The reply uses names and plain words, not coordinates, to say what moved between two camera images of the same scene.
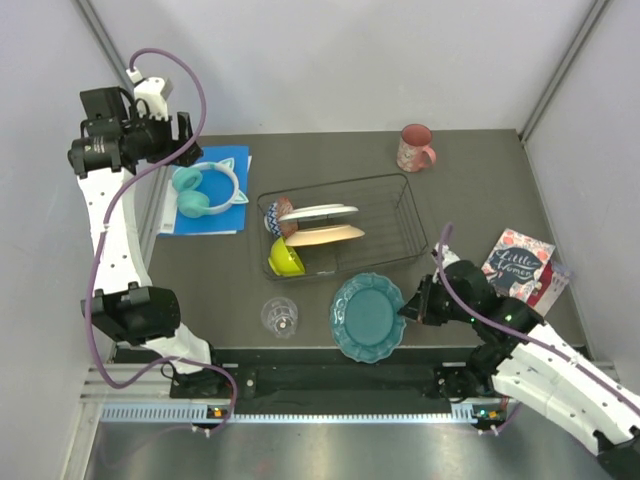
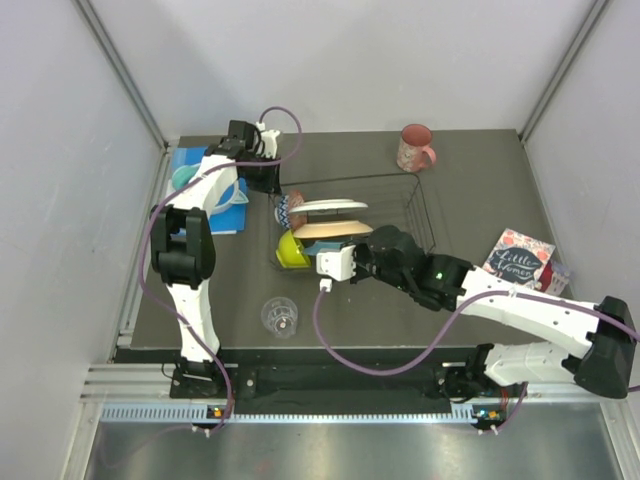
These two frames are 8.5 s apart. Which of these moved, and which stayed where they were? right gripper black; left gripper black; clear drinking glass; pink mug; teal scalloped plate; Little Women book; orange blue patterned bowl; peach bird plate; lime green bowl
Moved: teal scalloped plate; orange blue patterned bowl; left gripper black; peach bird plate; lime green bowl; right gripper black
Stayed: clear drinking glass; Little Women book; pink mug
